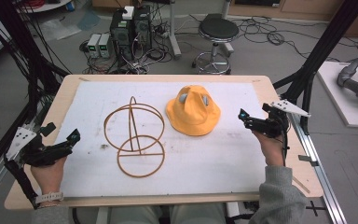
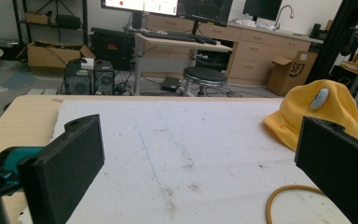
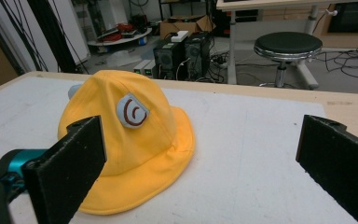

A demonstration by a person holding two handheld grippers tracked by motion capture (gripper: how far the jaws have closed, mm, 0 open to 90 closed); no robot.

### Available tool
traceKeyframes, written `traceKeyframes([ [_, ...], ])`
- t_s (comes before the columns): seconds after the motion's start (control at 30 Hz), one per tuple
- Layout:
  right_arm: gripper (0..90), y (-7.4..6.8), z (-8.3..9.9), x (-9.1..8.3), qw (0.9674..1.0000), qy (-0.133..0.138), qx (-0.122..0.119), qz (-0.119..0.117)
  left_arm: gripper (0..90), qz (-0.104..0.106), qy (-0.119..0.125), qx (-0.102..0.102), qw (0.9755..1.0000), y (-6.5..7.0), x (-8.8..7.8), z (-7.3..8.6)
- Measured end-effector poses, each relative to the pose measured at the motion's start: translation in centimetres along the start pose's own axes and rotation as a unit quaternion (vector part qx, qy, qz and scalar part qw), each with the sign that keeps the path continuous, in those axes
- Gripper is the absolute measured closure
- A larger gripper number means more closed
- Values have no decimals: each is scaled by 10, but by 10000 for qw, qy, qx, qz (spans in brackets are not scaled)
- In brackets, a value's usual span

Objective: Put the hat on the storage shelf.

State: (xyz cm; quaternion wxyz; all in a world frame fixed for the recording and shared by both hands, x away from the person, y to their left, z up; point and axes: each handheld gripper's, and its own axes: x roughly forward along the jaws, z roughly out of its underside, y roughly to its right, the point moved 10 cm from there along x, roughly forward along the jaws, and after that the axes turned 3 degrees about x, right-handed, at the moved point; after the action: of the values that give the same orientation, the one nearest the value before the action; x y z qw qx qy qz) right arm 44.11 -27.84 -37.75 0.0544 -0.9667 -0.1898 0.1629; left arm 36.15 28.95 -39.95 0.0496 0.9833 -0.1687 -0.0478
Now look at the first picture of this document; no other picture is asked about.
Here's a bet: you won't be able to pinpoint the brown wire hat stand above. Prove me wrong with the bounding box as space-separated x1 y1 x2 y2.
103 95 166 179

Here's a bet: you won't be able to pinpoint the yellow bucket hat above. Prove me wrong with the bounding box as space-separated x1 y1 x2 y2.
165 84 222 137

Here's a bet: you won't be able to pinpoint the black floor cables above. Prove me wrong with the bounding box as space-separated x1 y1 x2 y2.
188 13 358 64

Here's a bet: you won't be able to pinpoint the grey metal table leg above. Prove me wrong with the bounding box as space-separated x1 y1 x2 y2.
167 0 183 61

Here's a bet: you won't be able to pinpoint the black sleeved cable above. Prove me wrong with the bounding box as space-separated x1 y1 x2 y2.
3 154 40 211

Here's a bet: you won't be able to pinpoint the grey power supply unit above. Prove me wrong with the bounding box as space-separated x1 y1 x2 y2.
97 33 112 59
86 33 103 59

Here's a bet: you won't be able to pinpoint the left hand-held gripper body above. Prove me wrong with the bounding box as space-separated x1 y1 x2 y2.
5 121 75 168

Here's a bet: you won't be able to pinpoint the black frame post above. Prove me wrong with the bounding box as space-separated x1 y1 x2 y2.
0 0 71 185
272 0 358 135

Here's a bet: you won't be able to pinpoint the white wrist watch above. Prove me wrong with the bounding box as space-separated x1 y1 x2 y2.
34 190 65 205

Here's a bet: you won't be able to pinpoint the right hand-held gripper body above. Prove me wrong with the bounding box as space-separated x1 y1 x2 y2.
249 99 312 139

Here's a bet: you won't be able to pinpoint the black round stool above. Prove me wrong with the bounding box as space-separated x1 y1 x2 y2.
191 12 241 76

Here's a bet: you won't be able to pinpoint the white board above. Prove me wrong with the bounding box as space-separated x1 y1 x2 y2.
316 60 358 130

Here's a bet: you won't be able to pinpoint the person's right hand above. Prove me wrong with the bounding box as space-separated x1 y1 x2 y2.
251 129 286 168

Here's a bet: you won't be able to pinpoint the white table mat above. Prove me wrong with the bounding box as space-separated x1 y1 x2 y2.
54 81 272 199

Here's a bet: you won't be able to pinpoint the black computer tower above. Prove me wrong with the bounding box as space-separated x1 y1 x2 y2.
109 8 135 62
131 5 153 54

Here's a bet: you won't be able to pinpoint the white box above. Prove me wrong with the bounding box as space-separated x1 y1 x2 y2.
121 5 135 21

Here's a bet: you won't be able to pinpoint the thin black cable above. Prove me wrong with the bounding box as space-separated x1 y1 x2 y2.
279 124 291 168

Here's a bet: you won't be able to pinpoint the person's left hand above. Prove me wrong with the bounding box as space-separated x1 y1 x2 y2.
30 156 68 196

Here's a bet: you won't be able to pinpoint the aluminium rail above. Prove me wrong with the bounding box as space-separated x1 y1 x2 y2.
287 112 349 224

